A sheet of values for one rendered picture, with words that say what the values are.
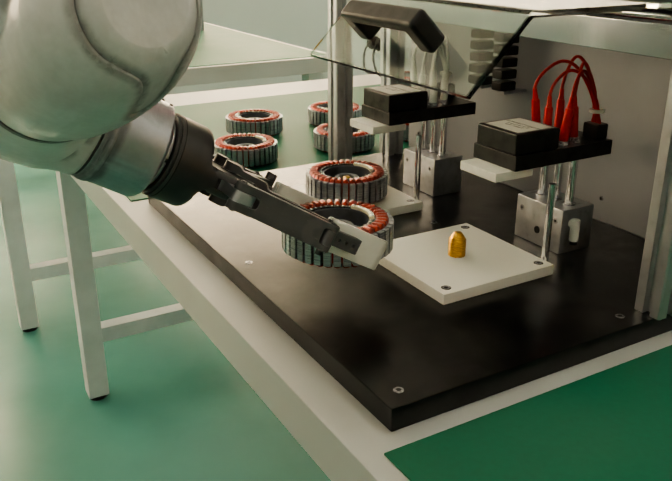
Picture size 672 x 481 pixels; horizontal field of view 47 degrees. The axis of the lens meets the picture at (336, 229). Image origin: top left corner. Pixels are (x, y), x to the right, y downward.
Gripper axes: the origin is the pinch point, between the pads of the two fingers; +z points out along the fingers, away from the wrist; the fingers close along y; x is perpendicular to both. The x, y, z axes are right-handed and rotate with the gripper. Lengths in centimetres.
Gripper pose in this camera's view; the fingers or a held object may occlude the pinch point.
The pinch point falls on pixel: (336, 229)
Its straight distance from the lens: 76.6
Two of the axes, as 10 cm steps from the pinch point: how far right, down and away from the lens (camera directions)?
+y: -4.7, -3.2, 8.2
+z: 7.6, 3.3, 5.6
